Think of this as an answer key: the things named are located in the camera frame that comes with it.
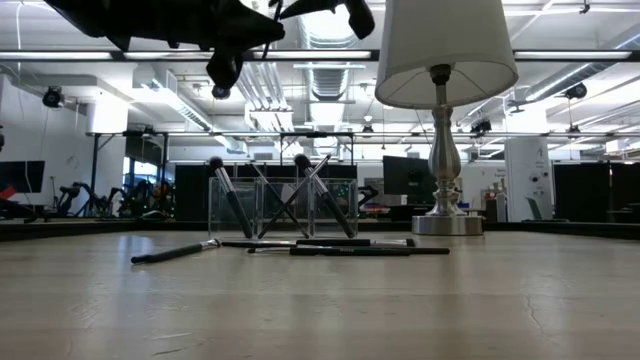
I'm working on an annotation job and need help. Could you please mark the black wall monitor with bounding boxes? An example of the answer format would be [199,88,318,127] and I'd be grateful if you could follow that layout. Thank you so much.
[0,159,46,194]

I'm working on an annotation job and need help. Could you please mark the round-head black makeup brush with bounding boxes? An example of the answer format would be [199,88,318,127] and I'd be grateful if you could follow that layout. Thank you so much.
[293,153,357,240]

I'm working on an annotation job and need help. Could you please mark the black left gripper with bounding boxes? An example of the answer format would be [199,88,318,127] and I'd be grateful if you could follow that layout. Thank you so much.
[199,0,287,90]

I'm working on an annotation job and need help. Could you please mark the white pillar cabinet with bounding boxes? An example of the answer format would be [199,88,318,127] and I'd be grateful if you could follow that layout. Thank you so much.
[503,137,554,223]

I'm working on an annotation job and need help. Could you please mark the ceiling air vent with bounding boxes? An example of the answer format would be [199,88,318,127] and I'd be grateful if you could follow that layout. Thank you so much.
[309,67,349,101]

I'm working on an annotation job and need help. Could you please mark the black aluminium rig frame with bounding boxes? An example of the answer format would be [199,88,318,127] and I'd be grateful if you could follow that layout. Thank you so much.
[0,218,640,242]

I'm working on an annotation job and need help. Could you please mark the black desktop monitor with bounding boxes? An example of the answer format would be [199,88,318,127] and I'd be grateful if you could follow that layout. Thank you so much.
[382,155,437,206]

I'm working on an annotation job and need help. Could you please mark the black background robot arms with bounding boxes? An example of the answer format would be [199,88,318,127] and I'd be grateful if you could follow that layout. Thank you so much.
[52,179,174,220]

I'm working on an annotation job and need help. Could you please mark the clear acrylic brush organizer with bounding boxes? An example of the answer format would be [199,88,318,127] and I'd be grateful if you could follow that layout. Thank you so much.
[208,177,360,240]

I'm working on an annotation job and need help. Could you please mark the flat-head black makeup brush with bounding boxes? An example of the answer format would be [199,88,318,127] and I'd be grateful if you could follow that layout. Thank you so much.
[248,160,311,240]

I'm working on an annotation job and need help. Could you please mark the silver table lamp white shade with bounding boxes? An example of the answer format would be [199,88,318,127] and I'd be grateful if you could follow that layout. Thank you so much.
[374,0,520,237]

